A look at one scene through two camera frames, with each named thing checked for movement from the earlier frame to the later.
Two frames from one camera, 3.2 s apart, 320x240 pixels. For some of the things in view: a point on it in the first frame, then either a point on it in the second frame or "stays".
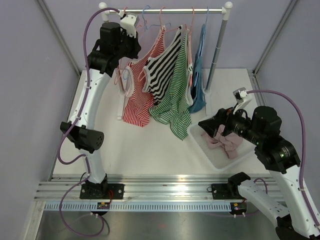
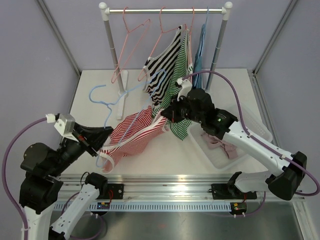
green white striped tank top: x=175 y=110 stays
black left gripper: x=136 y=46 → x=96 y=137
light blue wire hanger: x=145 y=28 → x=122 y=93
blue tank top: x=197 y=98 stays
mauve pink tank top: x=229 y=141 stays
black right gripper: x=224 y=116 → x=172 y=112
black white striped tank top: x=158 y=66 stays
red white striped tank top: x=139 y=104 → x=130 y=134
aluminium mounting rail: x=137 y=187 stays
